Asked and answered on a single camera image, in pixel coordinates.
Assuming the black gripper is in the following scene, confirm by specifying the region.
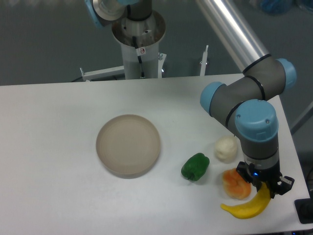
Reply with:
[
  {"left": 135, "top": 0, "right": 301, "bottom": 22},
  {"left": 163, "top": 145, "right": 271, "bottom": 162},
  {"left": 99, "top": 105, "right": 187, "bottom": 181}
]
[{"left": 236, "top": 161, "right": 295, "bottom": 199}]

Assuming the yellow toy banana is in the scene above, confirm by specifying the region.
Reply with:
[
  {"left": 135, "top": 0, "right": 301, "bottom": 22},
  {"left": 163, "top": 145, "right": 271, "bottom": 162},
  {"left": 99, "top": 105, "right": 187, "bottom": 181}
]
[{"left": 220, "top": 183, "right": 271, "bottom": 219}]

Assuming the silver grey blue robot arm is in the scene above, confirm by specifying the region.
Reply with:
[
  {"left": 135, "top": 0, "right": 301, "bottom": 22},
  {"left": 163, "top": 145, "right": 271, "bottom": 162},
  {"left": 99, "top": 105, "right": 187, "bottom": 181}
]
[{"left": 85, "top": 0, "right": 297, "bottom": 197}]

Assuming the orange peeled toy fruit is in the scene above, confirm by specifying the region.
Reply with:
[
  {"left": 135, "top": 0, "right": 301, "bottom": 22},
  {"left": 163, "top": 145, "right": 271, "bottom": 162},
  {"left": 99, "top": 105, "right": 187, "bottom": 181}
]
[{"left": 222, "top": 168, "right": 251, "bottom": 200}]

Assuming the white toy garlic bulb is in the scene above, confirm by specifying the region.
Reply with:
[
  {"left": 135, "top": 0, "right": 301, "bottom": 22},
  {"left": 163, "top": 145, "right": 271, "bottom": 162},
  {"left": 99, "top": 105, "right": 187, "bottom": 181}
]
[{"left": 214, "top": 136, "right": 238, "bottom": 163}]

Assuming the black device at table edge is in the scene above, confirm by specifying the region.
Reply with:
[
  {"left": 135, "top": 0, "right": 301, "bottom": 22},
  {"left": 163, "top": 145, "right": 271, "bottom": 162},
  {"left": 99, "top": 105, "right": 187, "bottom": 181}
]
[{"left": 294, "top": 198, "right": 313, "bottom": 224}]

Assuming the green toy bell pepper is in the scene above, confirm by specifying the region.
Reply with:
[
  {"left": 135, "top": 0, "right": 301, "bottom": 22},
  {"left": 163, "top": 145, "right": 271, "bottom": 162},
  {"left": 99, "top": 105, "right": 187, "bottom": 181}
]
[{"left": 180, "top": 153, "right": 210, "bottom": 181}]

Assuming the beige round plate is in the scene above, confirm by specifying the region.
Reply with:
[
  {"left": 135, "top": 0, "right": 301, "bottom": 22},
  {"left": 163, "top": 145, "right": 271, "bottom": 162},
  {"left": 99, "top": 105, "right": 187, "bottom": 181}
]
[{"left": 96, "top": 115, "right": 161, "bottom": 178}]

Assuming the blue plastic bag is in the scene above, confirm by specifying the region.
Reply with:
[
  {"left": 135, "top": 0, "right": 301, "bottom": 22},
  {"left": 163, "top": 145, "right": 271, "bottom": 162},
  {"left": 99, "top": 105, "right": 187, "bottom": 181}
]
[{"left": 258, "top": 0, "right": 293, "bottom": 15}]

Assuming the grey metal frame leg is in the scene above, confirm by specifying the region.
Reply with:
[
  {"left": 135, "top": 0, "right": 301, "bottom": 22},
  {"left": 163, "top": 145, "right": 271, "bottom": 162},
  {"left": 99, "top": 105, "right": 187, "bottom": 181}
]
[{"left": 290, "top": 102, "right": 313, "bottom": 135}]

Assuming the white metal bracket right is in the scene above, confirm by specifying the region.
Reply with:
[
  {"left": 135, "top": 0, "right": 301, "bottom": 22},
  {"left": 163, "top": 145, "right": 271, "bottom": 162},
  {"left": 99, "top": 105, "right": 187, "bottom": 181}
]
[{"left": 200, "top": 45, "right": 209, "bottom": 76}]

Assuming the white metal bracket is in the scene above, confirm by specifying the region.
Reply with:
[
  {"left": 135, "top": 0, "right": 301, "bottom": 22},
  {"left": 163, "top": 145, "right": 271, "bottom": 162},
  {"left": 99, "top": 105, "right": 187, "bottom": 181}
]
[
  {"left": 200, "top": 45, "right": 209, "bottom": 76},
  {"left": 80, "top": 66, "right": 124, "bottom": 81}
]

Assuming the black cable on pedestal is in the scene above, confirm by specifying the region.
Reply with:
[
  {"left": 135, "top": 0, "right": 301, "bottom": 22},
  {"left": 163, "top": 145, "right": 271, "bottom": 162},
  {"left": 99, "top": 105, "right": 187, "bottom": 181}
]
[{"left": 132, "top": 36, "right": 145, "bottom": 79}]

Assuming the white metal bracket left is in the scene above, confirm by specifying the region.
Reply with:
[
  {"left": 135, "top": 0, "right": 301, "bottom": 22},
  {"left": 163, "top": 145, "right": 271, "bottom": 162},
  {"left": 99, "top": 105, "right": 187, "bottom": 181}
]
[{"left": 80, "top": 66, "right": 124, "bottom": 81}]

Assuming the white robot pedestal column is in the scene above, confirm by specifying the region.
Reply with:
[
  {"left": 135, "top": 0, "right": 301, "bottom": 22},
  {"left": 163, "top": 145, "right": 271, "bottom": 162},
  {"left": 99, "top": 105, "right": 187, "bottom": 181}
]
[{"left": 112, "top": 10, "right": 166, "bottom": 80}]

